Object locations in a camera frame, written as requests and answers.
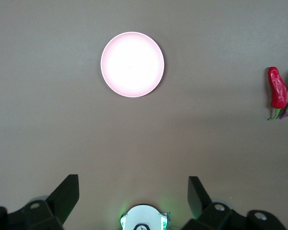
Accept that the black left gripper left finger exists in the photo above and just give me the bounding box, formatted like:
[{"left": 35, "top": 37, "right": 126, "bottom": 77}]
[{"left": 0, "top": 174, "right": 80, "bottom": 230}]

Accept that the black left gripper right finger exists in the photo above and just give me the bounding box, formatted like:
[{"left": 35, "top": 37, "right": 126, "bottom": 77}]
[{"left": 182, "top": 176, "right": 285, "bottom": 230}]

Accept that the red chili pepper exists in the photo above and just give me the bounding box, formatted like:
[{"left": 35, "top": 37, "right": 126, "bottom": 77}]
[{"left": 267, "top": 66, "right": 288, "bottom": 121}]

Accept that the brown table cloth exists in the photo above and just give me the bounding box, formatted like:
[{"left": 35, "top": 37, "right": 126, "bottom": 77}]
[{"left": 0, "top": 0, "right": 288, "bottom": 230}]

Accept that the pink round plate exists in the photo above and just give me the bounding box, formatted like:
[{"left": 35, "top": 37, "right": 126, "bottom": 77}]
[{"left": 100, "top": 32, "right": 165, "bottom": 98}]

